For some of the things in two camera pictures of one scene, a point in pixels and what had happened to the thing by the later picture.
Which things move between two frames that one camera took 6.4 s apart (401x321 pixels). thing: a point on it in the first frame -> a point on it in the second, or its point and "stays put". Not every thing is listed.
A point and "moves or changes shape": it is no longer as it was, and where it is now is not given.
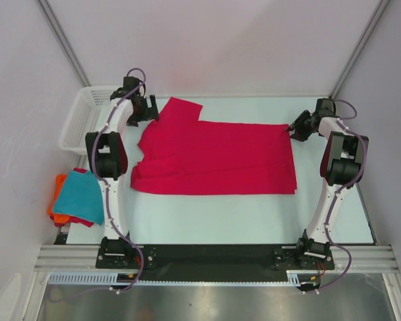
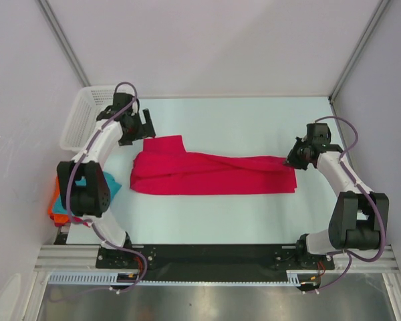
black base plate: (216, 261) stays put
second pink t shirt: (76, 219) stays put
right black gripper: (300, 134) -> (291, 160)
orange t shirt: (59, 183) stays put
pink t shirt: (178, 154) moves or changes shape
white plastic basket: (89, 112) stays put
